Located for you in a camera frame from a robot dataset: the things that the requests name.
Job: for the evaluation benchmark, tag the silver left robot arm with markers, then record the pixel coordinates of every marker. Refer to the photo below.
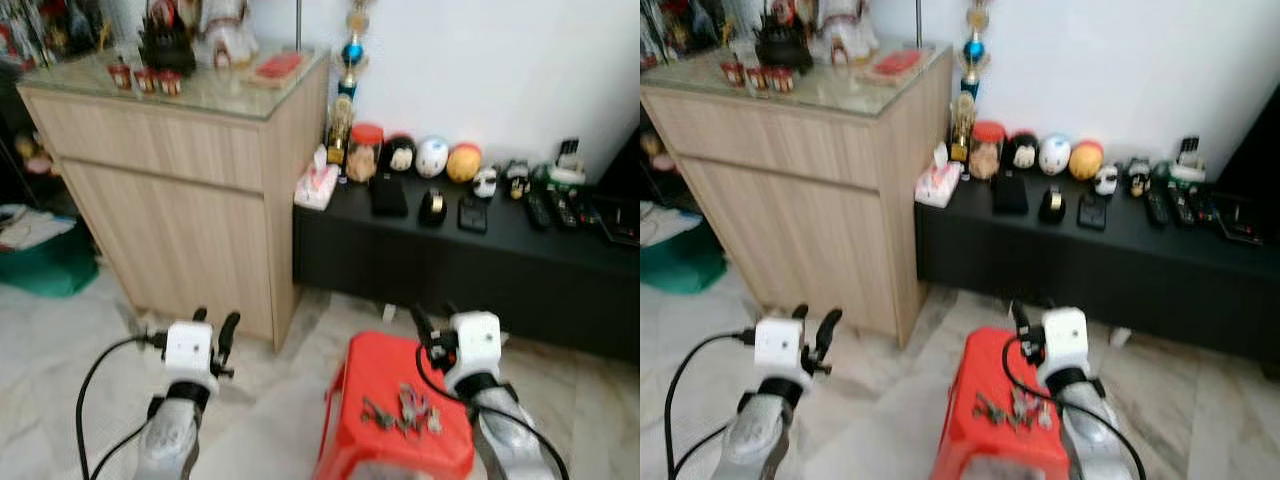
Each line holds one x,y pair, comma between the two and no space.
170,440
758,440

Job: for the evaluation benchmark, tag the bunch of metal keys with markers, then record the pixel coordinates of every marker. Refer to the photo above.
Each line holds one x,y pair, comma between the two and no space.
408,408
1018,410

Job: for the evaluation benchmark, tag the red plastic stool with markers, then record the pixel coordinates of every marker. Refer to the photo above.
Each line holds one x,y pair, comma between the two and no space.
390,365
1000,365

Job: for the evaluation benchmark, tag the black low tv bench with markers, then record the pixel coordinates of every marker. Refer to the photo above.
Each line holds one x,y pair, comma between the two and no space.
450,265
1080,265

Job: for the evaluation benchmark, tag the small black box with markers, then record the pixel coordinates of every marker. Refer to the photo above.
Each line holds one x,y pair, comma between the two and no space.
473,215
1093,212

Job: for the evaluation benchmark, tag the black tape dispenser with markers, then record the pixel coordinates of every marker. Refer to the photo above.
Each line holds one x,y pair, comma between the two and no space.
1052,205
432,207

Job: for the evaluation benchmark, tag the black wallet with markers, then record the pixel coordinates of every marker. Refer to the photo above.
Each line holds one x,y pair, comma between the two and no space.
389,196
1011,193

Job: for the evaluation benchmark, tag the light wood cabinet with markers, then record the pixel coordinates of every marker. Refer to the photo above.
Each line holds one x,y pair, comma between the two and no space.
800,190
180,190

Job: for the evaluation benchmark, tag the green plastic bin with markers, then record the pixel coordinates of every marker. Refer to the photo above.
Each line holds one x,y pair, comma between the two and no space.
680,268
45,270

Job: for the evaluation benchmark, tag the small white figurine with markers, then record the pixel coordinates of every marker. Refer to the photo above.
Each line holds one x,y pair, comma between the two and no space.
1106,181
485,183

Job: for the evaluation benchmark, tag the black remote control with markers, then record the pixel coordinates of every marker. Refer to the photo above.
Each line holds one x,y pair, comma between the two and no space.
586,210
563,208
1157,208
538,210
1204,206
1180,205

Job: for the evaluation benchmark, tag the small black figurine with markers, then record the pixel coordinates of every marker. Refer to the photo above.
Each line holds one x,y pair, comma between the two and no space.
1139,178
517,180

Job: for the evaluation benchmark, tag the yellow round plush toy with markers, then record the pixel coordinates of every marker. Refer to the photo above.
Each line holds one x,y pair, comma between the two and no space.
1086,161
464,163

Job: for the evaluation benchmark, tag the white round plush toy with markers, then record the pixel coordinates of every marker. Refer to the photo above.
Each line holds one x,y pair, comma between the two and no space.
1054,155
432,157

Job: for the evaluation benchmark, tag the black round plush toy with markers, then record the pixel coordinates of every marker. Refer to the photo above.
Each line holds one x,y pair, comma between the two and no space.
1022,152
400,155

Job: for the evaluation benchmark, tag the pink tissue box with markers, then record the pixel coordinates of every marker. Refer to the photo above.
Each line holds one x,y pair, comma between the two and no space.
317,185
938,182

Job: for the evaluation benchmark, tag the stack of papers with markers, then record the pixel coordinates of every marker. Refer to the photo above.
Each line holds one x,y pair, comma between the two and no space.
665,222
30,225

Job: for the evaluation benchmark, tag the clear jar with red lid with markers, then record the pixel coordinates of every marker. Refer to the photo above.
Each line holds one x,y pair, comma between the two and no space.
364,155
986,152

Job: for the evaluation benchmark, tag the green and white desk gadget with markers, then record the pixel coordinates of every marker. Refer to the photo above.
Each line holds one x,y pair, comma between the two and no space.
1187,162
566,165

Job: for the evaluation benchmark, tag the black flat tray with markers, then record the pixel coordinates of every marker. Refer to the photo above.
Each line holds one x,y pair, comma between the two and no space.
618,222
1240,222

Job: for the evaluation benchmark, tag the dark open shelf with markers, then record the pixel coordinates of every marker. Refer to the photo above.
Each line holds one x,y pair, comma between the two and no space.
648,185
15,190

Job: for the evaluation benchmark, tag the black television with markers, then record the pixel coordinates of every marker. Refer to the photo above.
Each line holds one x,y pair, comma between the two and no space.
625,165
1258,160

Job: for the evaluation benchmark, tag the red flat box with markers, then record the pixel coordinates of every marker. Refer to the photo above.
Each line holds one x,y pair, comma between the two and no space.
897,65
278,68

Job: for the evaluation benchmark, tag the gold trophy with blue ball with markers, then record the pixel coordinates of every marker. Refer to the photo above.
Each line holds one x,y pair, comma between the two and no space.
975,55
352,60

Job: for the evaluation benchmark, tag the dark incense burner figurine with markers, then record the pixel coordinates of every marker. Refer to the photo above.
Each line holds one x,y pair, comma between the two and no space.
167,48
782,46

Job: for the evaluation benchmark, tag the white statue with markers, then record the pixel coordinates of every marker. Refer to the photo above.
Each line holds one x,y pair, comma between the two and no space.
228,35
848,33

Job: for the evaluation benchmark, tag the thin metal pole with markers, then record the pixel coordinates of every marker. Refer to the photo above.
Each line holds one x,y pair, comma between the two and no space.
298,25
918,24

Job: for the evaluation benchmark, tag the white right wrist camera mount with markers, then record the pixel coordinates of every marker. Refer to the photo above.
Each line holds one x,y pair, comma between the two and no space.
474,345
1064,342

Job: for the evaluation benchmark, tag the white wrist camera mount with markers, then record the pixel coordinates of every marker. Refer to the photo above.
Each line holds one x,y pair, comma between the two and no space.
474,345
781,348
188,350
1064,342

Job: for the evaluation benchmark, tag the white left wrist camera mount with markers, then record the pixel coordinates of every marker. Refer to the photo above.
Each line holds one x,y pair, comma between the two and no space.
781,348
188,350

